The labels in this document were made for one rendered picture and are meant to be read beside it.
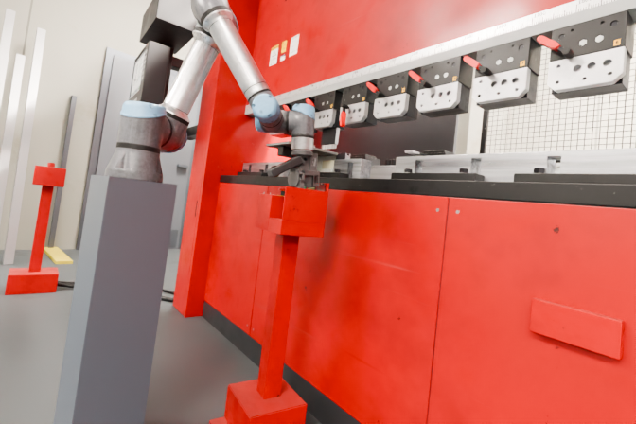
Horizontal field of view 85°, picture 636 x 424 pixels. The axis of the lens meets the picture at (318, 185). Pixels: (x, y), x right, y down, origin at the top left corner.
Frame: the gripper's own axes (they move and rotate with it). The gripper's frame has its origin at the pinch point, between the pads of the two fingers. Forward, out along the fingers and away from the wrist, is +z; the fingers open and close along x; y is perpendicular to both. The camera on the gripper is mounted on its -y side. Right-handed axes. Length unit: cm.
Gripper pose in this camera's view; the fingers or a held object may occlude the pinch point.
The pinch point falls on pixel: (293, 211)
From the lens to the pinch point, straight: 115.3
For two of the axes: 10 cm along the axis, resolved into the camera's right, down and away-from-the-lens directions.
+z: -0.4, 10.0, -0.1
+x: -5.4, -0.2, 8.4
